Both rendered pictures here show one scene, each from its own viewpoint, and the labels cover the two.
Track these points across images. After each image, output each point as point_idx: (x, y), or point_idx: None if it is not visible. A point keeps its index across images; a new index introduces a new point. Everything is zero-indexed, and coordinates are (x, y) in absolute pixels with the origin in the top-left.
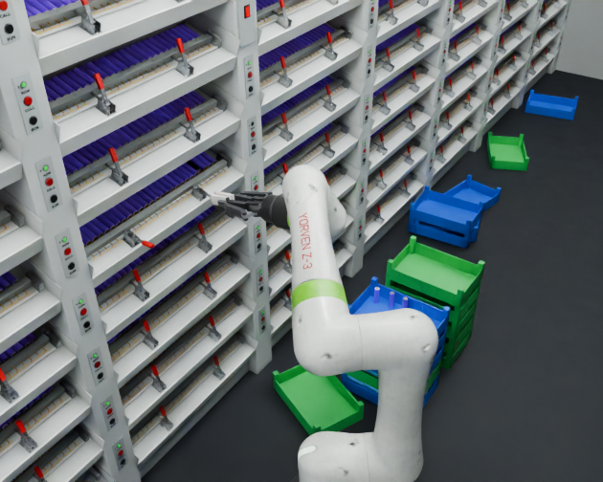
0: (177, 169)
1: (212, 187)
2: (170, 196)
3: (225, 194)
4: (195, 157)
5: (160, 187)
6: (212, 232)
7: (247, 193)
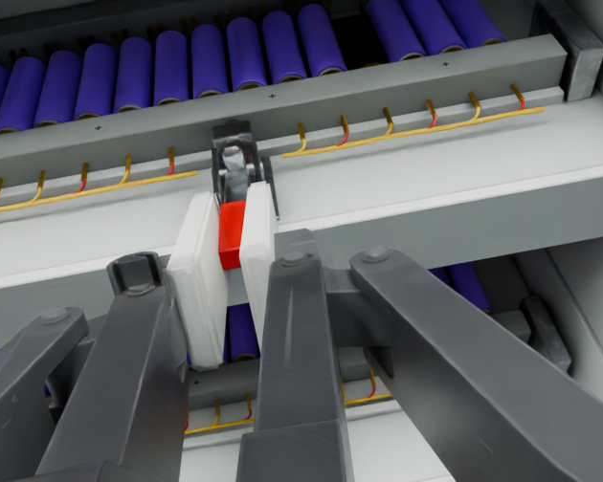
0: (250, 36)
1: (367, 176)
2: (49, 140)
3: (243, 226)
4: (408, 10)
5: (78, 91)
6: (391, 408)
7: (386, 303)
